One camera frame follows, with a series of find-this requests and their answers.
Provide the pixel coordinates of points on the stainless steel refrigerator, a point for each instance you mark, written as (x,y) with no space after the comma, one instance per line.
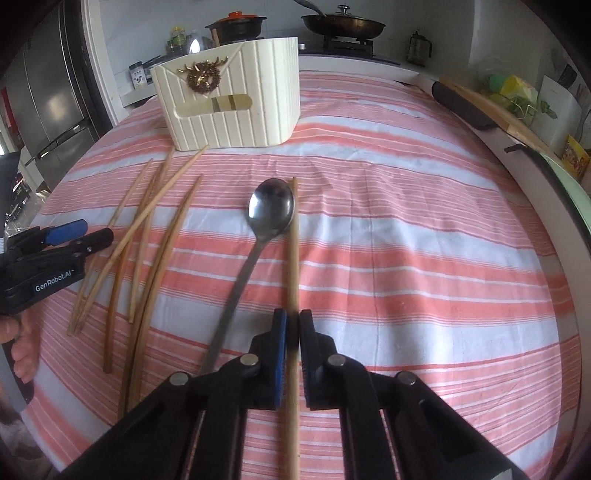
(51,92)

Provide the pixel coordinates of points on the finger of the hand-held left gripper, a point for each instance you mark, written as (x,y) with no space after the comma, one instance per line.
(94,241)
(69,230)

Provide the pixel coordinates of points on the glass jar with clamp lid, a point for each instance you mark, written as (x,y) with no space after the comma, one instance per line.
(419,50)

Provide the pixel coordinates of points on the pink white striped tablecloth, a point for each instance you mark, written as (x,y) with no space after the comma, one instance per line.
(392,230)

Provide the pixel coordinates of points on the cream ribbed utensil holder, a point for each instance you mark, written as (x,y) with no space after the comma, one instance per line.
(240,124)

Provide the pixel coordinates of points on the small dark-capped spice jar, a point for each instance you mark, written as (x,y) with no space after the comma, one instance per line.
(137,76)

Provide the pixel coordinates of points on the black clay pot red lid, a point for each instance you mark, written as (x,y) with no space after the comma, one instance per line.
(235,27)

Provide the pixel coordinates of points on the long wooden board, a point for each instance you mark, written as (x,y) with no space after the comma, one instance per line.
(503,121)

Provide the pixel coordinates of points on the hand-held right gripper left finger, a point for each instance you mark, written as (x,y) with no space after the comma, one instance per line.
(279,360)

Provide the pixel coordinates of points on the metal spoon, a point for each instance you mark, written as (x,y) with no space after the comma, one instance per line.
(271,207)

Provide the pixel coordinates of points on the yellow snack packet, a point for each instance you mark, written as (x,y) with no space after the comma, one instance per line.
(575,157)

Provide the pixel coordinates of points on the dark frying pan with lid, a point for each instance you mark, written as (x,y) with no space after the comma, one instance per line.
(344,25)

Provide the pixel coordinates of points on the black gas stove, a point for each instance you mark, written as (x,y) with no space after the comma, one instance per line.
(341,46)

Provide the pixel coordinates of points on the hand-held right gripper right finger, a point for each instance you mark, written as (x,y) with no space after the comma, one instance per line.
(305,360)

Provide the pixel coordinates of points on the yellow green package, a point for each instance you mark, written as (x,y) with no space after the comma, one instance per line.
(515,90)

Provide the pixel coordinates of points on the person's left hand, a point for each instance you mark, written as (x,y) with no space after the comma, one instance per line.
(25,350)

